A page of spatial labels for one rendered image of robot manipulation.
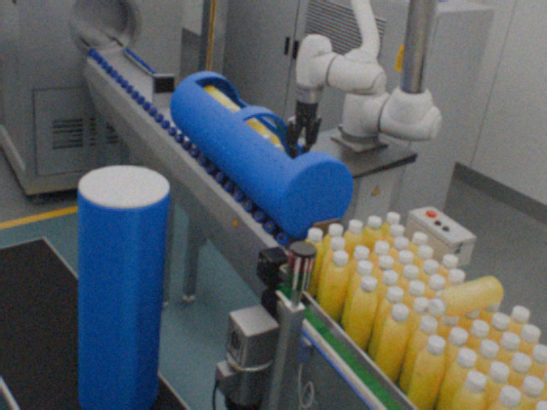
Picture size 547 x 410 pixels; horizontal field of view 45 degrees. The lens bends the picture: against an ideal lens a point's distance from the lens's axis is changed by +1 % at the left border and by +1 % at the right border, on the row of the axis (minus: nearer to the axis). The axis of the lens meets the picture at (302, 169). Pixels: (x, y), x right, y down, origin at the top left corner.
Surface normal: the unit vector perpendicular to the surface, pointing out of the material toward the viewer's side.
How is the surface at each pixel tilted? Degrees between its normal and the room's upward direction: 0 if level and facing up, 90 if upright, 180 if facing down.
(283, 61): 90
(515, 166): 90
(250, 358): 90
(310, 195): 90
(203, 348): 0
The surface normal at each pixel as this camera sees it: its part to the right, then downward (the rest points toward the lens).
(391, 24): -0.75, 0.18
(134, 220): 0.42, 0.44
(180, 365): 0.14, -0.90
